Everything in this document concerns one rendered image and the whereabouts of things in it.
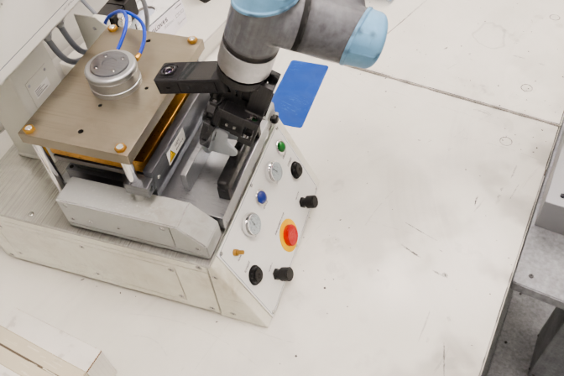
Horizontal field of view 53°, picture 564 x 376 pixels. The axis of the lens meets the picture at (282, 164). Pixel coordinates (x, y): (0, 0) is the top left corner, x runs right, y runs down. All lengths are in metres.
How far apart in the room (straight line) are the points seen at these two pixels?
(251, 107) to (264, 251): 0.30
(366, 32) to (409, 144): 0.60
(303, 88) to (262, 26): 0.72
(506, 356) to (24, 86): 1.48
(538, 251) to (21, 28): 0.95
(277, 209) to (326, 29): 0.44
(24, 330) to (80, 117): 0.36
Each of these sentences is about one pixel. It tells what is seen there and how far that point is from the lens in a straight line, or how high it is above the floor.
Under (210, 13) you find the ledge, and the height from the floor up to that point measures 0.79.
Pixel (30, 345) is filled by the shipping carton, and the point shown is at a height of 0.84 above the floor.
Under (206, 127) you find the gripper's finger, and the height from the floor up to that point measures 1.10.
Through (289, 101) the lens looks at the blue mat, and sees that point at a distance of 1.36.
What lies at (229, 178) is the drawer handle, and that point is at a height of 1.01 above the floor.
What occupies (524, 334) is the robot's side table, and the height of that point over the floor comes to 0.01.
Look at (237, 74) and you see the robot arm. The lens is 0.74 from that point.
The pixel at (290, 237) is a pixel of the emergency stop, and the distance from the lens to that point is 1.05.
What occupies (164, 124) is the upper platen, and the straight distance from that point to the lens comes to 0.91.
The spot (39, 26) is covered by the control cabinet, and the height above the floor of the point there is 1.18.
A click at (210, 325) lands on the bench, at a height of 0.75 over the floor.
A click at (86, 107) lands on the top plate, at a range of 0.90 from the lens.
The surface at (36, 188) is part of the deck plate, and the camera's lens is 1.08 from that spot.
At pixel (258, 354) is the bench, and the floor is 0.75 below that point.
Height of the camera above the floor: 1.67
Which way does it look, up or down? 49 degrees down
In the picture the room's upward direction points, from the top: 6 degrees counter-clockwise
